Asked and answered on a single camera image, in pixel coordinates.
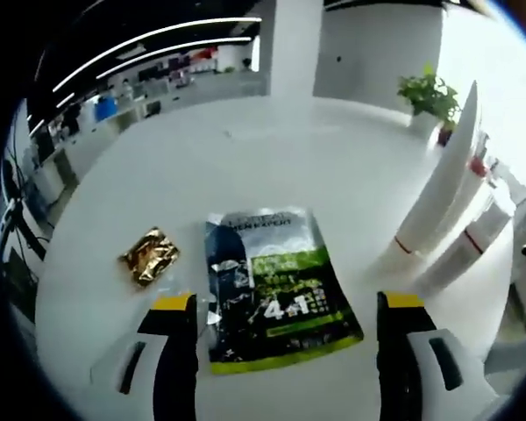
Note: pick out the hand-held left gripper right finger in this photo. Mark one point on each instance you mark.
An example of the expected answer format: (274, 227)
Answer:
(394, 359)

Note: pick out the green skincare sachet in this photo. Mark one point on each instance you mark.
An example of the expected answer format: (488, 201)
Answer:
(280, 289)

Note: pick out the blue storage box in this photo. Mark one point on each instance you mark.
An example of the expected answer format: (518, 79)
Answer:
(104, 109)

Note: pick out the green plant in white pot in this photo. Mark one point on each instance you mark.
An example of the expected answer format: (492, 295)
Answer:
(429, 94)

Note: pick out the dark red flower pot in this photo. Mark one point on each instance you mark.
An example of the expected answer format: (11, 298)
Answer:
(446, 133)

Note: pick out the small white skincare bottle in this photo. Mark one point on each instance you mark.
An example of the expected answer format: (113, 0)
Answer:
(447, 267)
(508, 184)

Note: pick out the white skincare tube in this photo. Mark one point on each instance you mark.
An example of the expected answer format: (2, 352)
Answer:
(438, 188)

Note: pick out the gold foil skincare sachet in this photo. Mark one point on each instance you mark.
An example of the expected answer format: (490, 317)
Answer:
(151, 256)

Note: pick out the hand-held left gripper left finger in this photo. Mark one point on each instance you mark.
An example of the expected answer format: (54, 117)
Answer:
(177, 359)

